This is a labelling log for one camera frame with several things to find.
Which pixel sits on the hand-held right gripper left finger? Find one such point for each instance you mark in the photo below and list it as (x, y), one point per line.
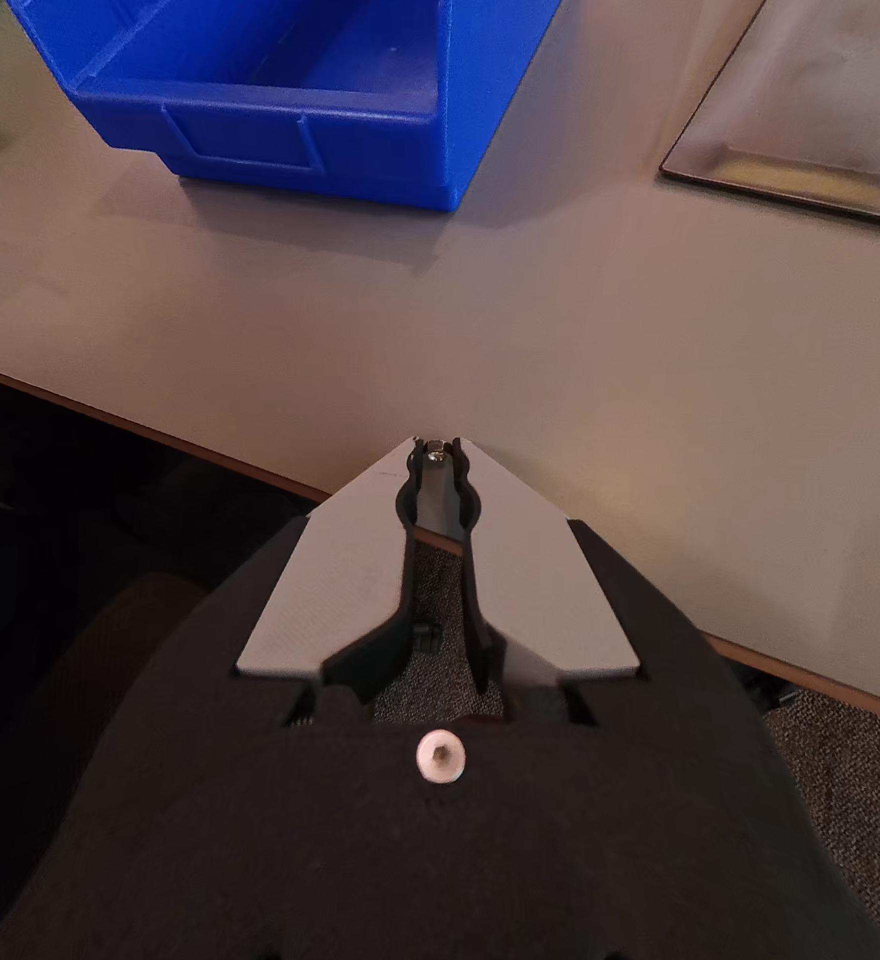
(335, 600)

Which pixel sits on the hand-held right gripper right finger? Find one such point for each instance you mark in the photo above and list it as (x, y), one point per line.
(545, 600)

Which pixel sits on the silver hex nut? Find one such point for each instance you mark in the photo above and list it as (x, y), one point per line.
(436, 450)

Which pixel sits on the blue plastic bin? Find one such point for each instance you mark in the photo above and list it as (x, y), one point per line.
(297, 97)

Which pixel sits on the glossy grey sheet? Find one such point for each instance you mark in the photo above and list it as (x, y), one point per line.
(807, 97)

